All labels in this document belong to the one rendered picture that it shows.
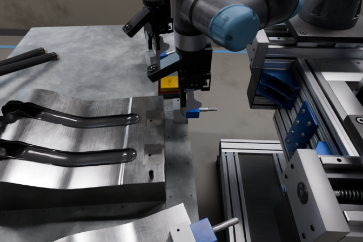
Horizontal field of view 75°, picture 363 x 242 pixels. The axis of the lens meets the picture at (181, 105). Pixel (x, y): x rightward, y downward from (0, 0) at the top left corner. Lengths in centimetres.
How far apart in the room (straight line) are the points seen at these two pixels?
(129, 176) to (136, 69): 51
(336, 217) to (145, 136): 39
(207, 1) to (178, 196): 42
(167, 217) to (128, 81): 52
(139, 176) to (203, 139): 120
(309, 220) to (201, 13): 38
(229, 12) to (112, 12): 238
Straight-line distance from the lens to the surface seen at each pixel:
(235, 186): 127
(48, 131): 63
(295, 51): 78
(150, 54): 90
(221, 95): 202
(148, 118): 65
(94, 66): 99
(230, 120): 183
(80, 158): 59
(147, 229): 51
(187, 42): 53
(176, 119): 70
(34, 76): 103
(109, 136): 60
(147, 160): 57
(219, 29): 42
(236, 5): 43
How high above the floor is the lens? 134
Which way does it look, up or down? 45 degrees down
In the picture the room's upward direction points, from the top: straight up
